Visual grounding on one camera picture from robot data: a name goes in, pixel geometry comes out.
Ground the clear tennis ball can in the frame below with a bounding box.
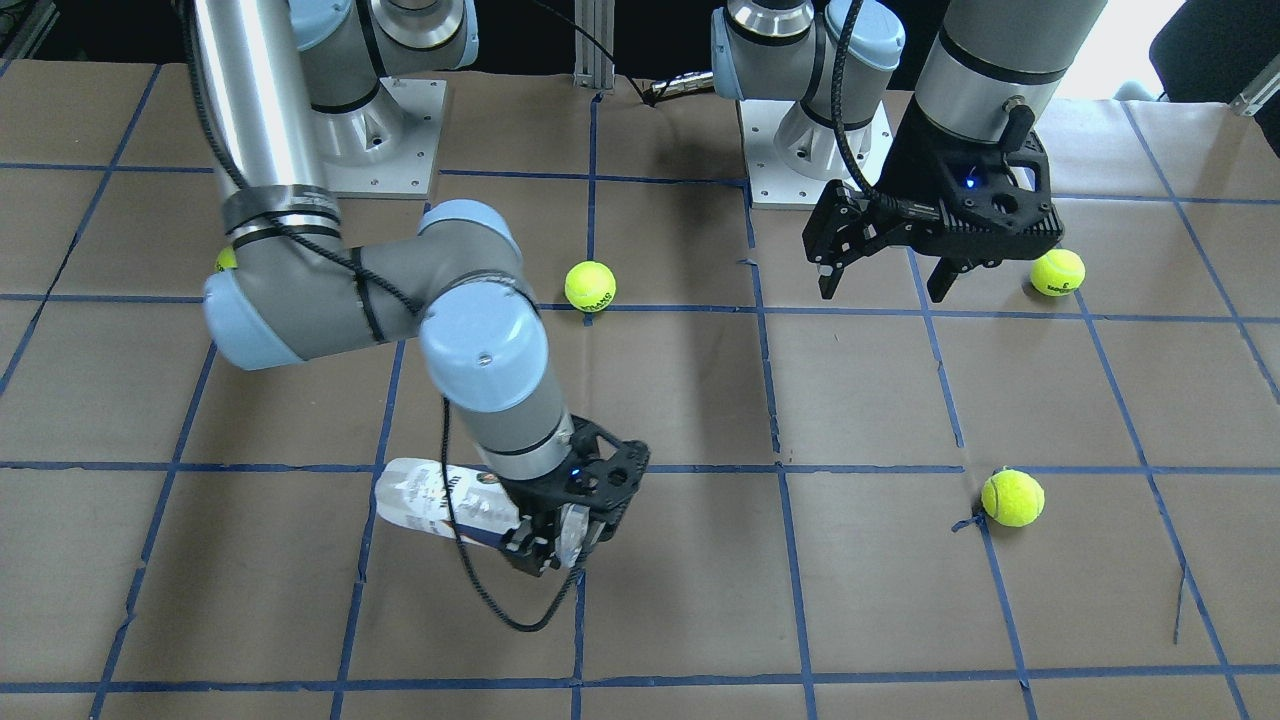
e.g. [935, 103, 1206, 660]
[374, 457, 591, 569]

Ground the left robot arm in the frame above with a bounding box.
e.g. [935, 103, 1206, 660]
[710, 1, 1105, 302]

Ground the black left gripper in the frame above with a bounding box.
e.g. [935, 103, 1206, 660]
[803, 101, 1065, 304]

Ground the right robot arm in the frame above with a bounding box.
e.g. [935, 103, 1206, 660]
[174, 1, 649, 575]

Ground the tennis ball near bases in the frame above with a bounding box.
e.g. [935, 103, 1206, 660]
[1029, 249, 1087, 297]

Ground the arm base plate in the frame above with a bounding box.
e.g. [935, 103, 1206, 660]
[737, 100, 852, 210]
[311, 78, 449, 201]

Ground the tennis ball near centre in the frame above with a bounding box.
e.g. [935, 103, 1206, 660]
[563, 261, 617, 313]

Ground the tennis ball with tape scrap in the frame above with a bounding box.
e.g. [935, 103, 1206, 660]
[980, 468, 1044, 528]

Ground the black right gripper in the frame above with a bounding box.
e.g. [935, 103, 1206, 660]
[498, 418, 652, 577]

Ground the aluminium frame post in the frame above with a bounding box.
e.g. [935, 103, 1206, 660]
[573, 1, 616, 94]

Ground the tennis ball far corner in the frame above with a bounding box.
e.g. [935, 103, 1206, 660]
[214, 245, 238, 273]

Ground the brown paper table cover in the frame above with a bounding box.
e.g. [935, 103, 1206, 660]
[1, 61, 1279, 719]

